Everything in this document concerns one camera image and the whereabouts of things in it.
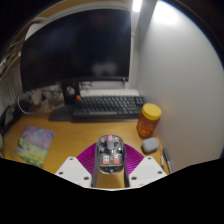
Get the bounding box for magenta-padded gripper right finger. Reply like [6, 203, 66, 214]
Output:
[121, 143, 168, 188]

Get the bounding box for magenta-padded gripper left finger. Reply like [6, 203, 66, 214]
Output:
[54, 142, 100, 188]

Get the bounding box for transparent computer mouse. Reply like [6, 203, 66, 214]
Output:
[94, 134, 127, 176]

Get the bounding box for flower landscape print mouse pad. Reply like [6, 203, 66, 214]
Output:
[15, 125, 56, 169]

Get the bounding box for silver pen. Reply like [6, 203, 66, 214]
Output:
[159, 154, 166, 173]

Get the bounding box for black pen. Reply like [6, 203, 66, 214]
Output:
[162, 147, 174, 174]

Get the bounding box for grey earbuds case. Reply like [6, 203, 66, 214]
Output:
[141, 136, 160, 155]

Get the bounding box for amber jar with yellow lid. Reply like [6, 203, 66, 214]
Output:
[136, 103, 163, 139]

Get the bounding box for black keyboard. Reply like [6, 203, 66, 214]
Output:
[71, 95, 146, 121]

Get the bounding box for white keyboard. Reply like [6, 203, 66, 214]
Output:
[79, 88, 140, 98]

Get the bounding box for black computer monitor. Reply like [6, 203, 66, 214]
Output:
[19, 8, 132, 123]

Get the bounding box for white strip light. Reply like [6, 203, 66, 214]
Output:
[132, 0, 144, 13]

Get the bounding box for white cable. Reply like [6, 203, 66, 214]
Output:
[17, 94, 41, 116]

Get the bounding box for wooden wall shelf unit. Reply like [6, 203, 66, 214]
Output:
[0, 16, 44, 81]

